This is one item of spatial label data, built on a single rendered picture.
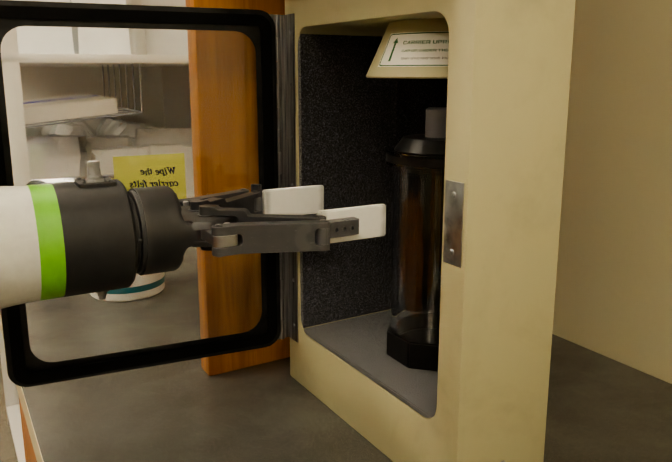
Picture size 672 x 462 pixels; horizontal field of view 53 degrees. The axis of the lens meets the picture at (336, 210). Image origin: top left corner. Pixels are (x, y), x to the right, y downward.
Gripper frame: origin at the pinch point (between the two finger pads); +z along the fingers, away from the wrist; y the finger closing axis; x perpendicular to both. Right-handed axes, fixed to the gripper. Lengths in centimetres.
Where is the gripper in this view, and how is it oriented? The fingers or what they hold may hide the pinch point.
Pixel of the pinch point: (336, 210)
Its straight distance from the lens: 66.7
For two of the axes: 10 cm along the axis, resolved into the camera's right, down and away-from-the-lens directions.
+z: 8.6, -0.9, 4.9
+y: -5.0, -1.8, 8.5
